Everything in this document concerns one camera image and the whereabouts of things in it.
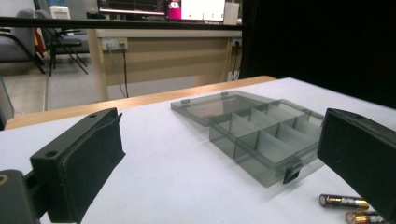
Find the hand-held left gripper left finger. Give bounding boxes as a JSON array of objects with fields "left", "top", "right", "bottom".
[{"left": 29, "top": 107, "right": 127, "bottom": 224}]

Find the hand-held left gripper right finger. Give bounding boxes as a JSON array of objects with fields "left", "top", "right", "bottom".
[{"left": 317, "top": 107, "right": 396, "bottom": 224}]

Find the black and gold battery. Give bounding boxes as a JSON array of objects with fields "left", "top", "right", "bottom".
[
  {"left": 345, "top": 210, "right": 389, "bottom": 224},
  {"left": 318, "top": 193, "right": 371, "bottom": 210}
]

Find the grey transparent compartment box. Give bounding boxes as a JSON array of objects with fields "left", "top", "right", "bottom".
[{"left": 170, "top": 90, "right": 325, "bottom": 189}]

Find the black curtain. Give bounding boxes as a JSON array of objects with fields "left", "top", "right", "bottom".
[{"left": 240, "top": 0, "right": 396, "bottom": 109}]

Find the black folding chair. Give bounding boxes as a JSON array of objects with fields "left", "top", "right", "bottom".
[{"left": 35, "top": 8, "right": 90, "bottom": 77}]

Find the white power strip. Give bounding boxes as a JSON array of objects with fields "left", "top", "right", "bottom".
[{"left": 101, "top": 37, "right": 129, "bottom": 51}]

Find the grey armchair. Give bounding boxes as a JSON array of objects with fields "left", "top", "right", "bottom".
[{"left": 0, "top": 8, "right": 47, "bottom": 75}]

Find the beige wooden desk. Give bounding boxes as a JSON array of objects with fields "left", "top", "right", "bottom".
[{"left": 87, "top": 28, "right": 243, "bottom": 103}]

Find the black horizontal bar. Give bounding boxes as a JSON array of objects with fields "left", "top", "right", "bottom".
[{"left": 0, "top": 16, "right": 243, "bottom": 32}]

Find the white appliance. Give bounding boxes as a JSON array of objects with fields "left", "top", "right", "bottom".
[{"left": 49, "top": 5, "right": 72, "bottom": 21}]

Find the computer monitor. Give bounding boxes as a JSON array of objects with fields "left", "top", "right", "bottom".
[
  {"left": 96, "top": 0, "right": 166, "bottom": 16},
  {"left": 164, "top": 0, "right": 226, "bottom": 22}
]

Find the white paper roll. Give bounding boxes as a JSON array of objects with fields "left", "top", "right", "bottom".
[{"left": 223, "top": 1, "right": 240, "bottom": 26}]

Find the grey cable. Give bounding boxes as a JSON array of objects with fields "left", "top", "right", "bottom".
[{"left": 106, "top": 43, "right": 127, "bottom": 99}]

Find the black cable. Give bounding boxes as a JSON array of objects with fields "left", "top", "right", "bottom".
[{"left": 120, "top": 43, "right": 129, "bottom": 99}]

